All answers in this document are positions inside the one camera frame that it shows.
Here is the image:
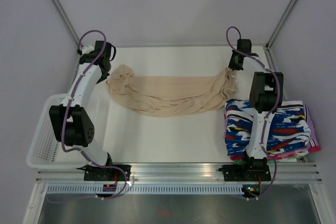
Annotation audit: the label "beige trousers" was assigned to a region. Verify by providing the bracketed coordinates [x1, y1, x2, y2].
[107, 65, 237, 118]

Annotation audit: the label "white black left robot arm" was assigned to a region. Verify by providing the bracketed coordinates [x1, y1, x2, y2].
[49, 40, 116, 180]

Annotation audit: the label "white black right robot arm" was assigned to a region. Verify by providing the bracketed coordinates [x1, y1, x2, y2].
[229, 38, 283, 163]

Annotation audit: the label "blue patterned folded trousers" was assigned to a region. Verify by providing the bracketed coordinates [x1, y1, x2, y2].
[223, 99, 316, 161]

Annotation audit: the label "folded clothes stack underneath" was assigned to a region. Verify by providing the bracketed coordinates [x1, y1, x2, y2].
[223, 99, 321, 162]

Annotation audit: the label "white perforated plastic basket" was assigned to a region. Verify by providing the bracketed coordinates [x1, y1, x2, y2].
[26, 94, 109, 170]

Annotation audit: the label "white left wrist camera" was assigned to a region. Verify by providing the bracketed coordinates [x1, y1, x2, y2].
[79, 46, 94, 55]

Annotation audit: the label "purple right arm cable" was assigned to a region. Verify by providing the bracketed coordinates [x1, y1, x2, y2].
[226, 26, 283, 201]

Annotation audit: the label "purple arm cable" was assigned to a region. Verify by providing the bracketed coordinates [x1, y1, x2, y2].
[45, 29, 127, 205]
[226, 26, 283, 201]

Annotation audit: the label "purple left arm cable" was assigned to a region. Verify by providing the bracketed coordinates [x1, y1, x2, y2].
[45, 29, 127, 205]

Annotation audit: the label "left aluminium frame post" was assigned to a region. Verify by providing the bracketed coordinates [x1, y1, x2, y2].
[50, 0, 80, 47]

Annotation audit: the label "aluminium frame post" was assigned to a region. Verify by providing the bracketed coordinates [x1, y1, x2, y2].
[50, 0, 80, 47]
[265, 0, 299, 51]

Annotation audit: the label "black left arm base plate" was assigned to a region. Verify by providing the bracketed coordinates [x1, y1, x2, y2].
[78, 165, 131, 182]

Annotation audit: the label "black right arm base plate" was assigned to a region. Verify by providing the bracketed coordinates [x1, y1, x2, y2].
[218, 164, 271, 182]

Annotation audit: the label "right aluminium frame post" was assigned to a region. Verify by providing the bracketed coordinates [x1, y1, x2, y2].
[265, 0, 299, 51]

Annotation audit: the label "aluminium mounting rail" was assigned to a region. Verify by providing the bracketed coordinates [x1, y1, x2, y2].
[35, 162, 322, 184]

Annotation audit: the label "white slotted cable duct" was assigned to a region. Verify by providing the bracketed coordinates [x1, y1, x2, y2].
[47, 184, 243, 195]

